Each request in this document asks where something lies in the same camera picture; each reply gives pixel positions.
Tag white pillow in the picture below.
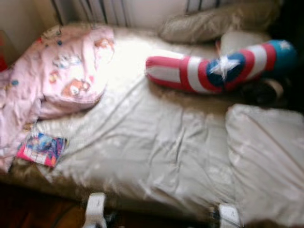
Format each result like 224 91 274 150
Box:
219 31 271 55

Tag colourful comic book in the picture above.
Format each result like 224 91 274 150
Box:
17 133 68 168

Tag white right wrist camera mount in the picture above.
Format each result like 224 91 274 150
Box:
218 203 240 228

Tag dark round object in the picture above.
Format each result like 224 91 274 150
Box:
242 78 285 106

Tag beige floral bed sheet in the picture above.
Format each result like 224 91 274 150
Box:
0 24 304 224

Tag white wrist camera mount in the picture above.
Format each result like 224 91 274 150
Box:
218 203 240 228
85 192 107 228

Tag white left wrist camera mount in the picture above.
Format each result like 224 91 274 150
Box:
85 192 107 228

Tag grey pleated curtain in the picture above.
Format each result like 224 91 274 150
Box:
52 0 131 27
185 0 224 12

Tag pink cartoon print blanket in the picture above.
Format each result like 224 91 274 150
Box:
0 25 114 171

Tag red white striped bolster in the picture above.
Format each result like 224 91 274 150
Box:
145 39 297 94

